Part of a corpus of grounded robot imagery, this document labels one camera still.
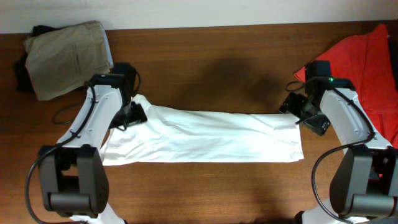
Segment folded black garment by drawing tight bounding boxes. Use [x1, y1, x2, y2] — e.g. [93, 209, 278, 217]
[14, 25, 106, 93]

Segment folded khaki trousers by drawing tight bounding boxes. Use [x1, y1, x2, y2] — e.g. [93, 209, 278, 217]
[24, 20, 114, 101]

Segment white t-shirt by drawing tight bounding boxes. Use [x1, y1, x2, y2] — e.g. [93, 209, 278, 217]
[99, 95, 304, 166]

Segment folded light blue garment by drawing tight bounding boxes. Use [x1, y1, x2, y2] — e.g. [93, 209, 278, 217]
[100, 24, 114, 68]

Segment red t-shirt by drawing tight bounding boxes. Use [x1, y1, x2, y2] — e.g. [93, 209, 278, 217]
[294, 24, 398, 150]

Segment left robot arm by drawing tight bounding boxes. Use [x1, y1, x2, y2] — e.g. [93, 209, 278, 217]
[33, 63, 147, 223]

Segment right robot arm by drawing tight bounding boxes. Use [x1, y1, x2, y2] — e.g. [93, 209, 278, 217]
[279, 60, 397, 223]

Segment dark garment under red shirt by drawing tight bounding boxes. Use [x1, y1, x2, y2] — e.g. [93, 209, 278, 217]
[388, 37, 398, 89]

